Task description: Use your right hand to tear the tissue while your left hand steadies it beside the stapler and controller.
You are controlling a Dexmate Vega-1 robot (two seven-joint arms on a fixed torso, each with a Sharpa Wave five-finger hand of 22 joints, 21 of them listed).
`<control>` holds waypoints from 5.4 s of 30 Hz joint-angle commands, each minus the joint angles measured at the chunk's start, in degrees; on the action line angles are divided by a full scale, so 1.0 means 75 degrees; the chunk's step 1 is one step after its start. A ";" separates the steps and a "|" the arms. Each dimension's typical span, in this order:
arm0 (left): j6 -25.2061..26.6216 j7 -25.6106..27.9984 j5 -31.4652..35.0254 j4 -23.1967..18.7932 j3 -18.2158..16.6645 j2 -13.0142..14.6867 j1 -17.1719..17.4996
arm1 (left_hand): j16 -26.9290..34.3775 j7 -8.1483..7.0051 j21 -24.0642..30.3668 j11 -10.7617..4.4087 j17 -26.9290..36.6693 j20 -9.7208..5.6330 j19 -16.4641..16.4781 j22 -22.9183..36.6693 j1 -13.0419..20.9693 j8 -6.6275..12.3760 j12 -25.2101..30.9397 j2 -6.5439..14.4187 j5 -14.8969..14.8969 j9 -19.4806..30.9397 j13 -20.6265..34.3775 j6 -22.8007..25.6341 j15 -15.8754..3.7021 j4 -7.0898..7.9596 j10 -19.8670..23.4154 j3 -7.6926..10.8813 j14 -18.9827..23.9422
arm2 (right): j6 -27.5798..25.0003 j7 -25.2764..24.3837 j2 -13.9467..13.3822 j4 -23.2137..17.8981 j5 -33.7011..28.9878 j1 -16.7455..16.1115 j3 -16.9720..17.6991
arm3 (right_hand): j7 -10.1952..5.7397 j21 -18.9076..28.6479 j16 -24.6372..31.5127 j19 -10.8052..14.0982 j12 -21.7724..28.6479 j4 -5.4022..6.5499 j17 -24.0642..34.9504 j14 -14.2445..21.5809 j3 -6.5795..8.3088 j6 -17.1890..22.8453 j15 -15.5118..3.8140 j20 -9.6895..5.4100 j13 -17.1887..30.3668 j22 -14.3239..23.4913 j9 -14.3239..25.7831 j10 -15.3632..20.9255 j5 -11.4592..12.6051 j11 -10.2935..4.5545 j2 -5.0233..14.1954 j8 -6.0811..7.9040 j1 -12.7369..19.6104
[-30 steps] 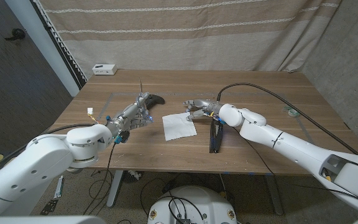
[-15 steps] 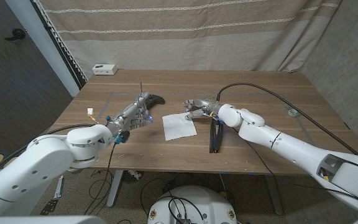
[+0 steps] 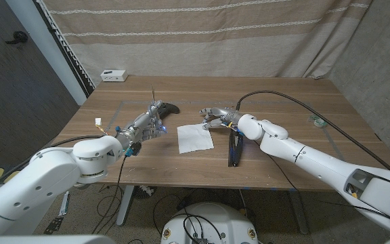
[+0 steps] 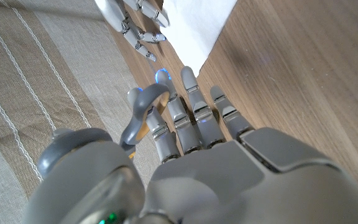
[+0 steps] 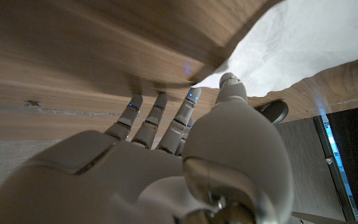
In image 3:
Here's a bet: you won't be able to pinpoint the thin black left wrist cable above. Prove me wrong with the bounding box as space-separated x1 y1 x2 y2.
91 154 130 235

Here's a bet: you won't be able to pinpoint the white table leg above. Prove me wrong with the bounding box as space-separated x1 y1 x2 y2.
116 185 135 227

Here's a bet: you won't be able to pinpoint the black white floor brush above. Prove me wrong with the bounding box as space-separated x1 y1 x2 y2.
133 185 156 199

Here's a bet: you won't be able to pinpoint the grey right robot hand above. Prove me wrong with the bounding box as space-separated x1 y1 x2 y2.
199 106 247 134

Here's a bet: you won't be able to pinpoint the white power strip box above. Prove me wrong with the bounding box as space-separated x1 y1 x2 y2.
100 69 129 83

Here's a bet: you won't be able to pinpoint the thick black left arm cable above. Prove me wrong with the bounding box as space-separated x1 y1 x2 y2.
0 134 121 199

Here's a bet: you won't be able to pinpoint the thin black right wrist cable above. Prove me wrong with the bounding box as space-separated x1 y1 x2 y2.
253 139 390 220

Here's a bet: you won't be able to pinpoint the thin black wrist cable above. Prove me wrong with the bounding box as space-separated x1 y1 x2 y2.
91 154 130 235
253 139 390 220

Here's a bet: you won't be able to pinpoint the black game controller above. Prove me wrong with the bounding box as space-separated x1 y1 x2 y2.
156 102 181 120

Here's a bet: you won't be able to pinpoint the black door handle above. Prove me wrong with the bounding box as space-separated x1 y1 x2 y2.
5 30 29 45

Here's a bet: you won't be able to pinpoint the grey yellow handled scissors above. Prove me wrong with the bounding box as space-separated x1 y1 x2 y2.
150 85 168 135

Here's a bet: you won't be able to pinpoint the white tissue sheet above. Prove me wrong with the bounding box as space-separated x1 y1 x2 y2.
176 123 215 155

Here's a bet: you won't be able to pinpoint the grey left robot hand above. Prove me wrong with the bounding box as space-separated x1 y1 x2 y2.
115 99 168 150

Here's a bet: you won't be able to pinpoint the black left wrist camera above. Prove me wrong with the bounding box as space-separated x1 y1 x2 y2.
125 141 143 158

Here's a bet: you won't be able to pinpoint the white green floor tool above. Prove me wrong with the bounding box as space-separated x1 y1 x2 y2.
58 191 72 218

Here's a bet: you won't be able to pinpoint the beige striped curtain backdrop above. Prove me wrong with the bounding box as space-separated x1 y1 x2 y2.
35 0 374 98

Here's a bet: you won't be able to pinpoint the grey table leg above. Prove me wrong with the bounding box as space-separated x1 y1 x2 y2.
288 190 310 235

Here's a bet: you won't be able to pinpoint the white door frame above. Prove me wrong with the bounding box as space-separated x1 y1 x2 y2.
5 0 89 106

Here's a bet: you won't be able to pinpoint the white robot torso base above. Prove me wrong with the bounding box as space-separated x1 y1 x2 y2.
160 202 259 244

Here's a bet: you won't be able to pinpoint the dark wooden door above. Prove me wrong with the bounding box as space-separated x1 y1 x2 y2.
0 0 81 169

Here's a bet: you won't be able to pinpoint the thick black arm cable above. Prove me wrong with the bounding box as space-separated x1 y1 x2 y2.
234 89 390 173
0 134 121 199

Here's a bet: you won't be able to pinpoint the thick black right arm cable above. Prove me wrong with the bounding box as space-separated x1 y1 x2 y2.
234 89 390 173

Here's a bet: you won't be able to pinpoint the black stapler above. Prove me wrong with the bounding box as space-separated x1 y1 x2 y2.
227 129 244 167

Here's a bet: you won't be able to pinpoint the green clear tape roll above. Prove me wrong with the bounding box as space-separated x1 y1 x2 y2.
309 114 329 129

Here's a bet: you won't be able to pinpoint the black metal floor bracket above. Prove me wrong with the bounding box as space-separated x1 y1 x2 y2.
43 216 65 236

